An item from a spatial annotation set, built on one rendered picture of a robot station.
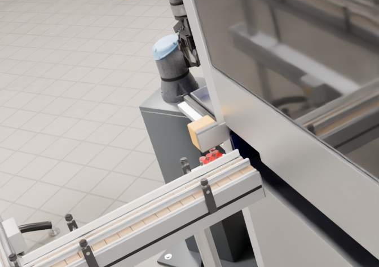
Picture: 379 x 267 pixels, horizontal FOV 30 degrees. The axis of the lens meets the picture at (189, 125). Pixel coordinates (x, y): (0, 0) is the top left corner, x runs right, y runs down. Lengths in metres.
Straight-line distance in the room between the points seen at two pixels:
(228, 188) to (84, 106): 2.84
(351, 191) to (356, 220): 0.08
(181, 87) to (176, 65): 0.09
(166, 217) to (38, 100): 3.20
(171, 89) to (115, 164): 1.35
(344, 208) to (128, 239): 0.61
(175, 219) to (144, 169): 1.94
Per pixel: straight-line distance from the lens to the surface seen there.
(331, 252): 1.80
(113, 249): 1.90
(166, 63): 2.67
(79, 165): 4.11
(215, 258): 2.12
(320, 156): 1.58
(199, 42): 1.96
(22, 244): 2.84
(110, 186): 3.83
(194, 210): 1.94
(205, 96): 2.52
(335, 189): 1.59
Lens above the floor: 2.09
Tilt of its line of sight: 31 degrees down
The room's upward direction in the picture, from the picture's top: 17 degrees counter-clockwise
